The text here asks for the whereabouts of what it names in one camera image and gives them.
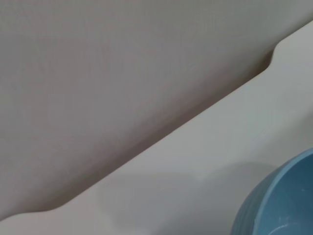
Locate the blue bowl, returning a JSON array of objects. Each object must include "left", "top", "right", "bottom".
[{"left": 229, "top": 147, "right": 313, "bottom": 235}]

